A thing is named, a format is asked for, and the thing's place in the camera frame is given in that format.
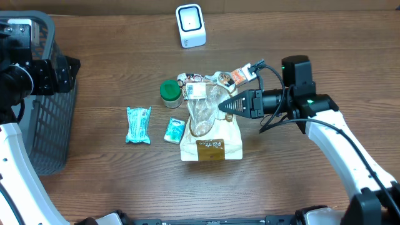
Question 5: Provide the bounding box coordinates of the orange tissue packet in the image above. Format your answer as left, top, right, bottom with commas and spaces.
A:
231, 63, 257, 86

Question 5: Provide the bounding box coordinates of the brown white snack bag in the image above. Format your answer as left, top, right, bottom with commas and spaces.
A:
177, 71, 243, 161

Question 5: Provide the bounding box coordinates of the teal tissue packet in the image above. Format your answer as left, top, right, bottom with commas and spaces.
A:
164, 117, 185, 144

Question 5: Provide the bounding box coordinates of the green lid jar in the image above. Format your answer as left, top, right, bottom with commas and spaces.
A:
160, 80, 183, 109

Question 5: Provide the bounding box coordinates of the mint green wipes packet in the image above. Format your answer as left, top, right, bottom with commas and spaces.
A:
126, 107, 152, 144

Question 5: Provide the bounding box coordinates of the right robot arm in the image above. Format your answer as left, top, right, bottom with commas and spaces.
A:
219, 55, 399, 224

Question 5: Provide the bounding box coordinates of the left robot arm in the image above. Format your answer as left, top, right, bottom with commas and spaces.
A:
1, 11, 81, 224

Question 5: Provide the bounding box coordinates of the white barcode scanner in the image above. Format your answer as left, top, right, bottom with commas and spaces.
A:
176, 3, 206, 49

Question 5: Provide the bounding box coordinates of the grey plastic mesh basket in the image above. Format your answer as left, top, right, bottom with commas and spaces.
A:
1, 11, 78, 176

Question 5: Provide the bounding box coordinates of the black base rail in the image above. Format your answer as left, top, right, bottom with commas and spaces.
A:
132, 215, 302, 225

